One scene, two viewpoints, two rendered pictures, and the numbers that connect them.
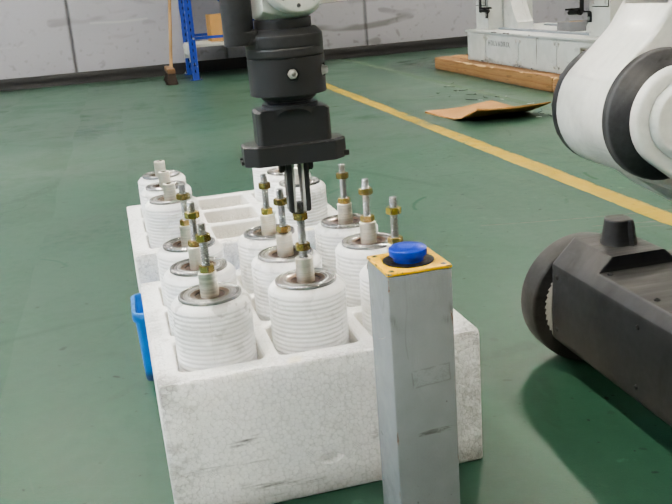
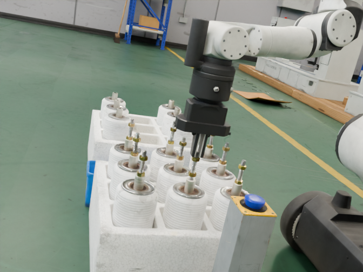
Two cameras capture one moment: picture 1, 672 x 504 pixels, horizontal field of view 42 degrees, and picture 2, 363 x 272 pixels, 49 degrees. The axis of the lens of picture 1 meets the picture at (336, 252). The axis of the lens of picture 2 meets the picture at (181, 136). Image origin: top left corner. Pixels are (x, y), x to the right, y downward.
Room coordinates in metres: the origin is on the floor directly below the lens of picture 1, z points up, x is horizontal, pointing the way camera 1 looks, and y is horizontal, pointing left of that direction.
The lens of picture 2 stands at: (0.17, 0.12, 0.64)
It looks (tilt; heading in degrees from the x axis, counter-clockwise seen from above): 17 degrees down; 357
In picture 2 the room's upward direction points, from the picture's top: 11 degrees clockwise
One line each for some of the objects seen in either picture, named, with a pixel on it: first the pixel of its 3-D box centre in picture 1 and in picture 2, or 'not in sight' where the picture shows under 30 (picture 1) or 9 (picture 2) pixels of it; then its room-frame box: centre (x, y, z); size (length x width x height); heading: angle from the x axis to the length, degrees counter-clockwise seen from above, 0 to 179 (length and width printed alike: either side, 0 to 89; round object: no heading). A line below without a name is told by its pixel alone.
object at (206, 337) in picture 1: (218, 364); (132, 223); (0.98, 0.15, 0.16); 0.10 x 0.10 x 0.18
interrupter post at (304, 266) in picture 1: (304, 269); (189, 185); (1.01, 0.04, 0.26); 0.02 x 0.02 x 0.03
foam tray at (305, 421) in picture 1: (296, 363); (166, 224); (1.13, 0.07, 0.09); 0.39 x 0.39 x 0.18; 14
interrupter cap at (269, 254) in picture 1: (285, 254); (177, 170); (1.13, 0.07, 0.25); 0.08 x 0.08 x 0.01
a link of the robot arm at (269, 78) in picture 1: (290, 109); (207, 104); (1.01, 0.04, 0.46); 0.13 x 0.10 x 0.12; 101
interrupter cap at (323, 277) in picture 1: (305, 279); (188, 190); (1.01, 0.04, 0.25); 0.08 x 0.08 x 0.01
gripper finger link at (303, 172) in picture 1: (307, 183); (204, 143); (1.01, 0.03, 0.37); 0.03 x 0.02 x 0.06; 11
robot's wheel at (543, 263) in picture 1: (584, 296); (312, 222); (1.28, -0.38, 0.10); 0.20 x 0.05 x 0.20; 103
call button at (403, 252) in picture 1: (407, 255); (254, 202); (0.86, -0.07, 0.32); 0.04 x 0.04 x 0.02
